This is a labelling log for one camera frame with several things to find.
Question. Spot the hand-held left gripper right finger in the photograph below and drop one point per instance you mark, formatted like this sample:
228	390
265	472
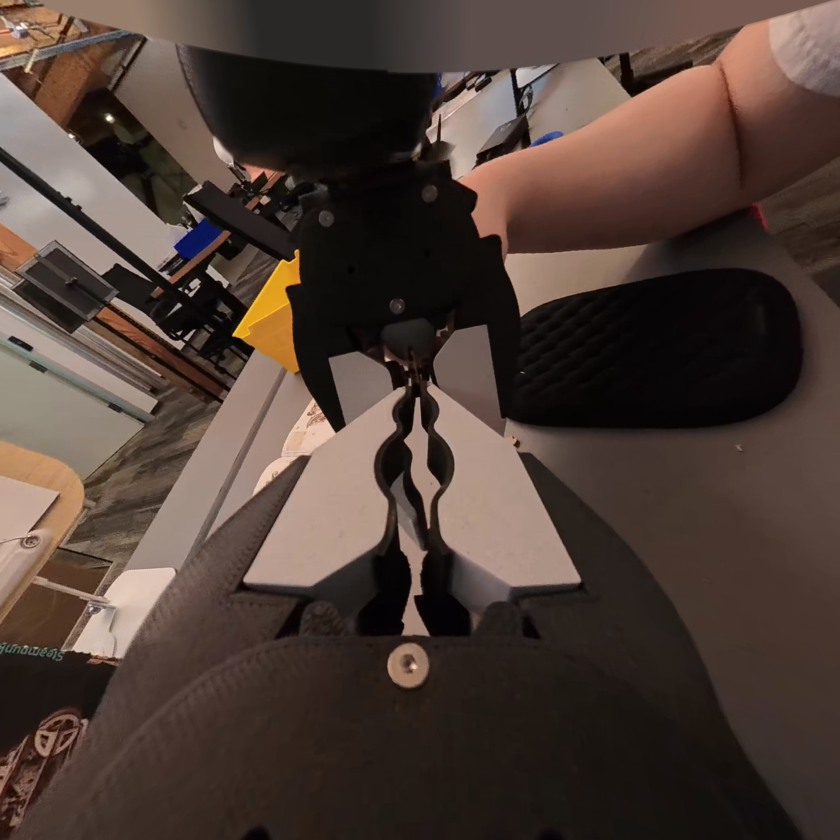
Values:
512	525

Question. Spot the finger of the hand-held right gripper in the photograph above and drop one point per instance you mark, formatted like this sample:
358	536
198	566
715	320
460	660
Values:
469	380
361	387

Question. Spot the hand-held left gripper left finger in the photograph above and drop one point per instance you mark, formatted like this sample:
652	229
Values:
315	525

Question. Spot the person's right forearm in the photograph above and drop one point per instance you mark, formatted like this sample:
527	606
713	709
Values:
623	170

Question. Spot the black model kit box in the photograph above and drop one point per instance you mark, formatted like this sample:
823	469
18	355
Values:
33	695

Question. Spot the instruction booklet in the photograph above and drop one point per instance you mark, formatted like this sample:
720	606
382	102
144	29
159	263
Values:
295	433

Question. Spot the yellow plastic bin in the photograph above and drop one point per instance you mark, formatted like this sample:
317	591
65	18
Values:
269	321

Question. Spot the black power adapter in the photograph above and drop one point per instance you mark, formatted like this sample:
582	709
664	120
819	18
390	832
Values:
505	134

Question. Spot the black quilted wrist rest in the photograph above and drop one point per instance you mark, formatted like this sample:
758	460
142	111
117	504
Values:
656	348

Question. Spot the blue storage bin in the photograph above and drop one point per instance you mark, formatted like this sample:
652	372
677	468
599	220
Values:
197	239

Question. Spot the wooden sign board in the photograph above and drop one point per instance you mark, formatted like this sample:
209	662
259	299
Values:
65	472

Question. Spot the printed instruction sheet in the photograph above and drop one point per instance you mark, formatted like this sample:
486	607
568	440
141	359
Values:
19	505

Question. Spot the grey clamped panel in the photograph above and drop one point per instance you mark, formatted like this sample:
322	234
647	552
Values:
62	285

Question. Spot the black pole stand with disc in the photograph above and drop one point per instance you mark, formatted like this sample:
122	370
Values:
72	210

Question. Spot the red plastic bin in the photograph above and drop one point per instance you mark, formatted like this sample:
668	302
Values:
760	216

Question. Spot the white shirt sleeve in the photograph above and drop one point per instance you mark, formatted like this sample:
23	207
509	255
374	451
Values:
810	46

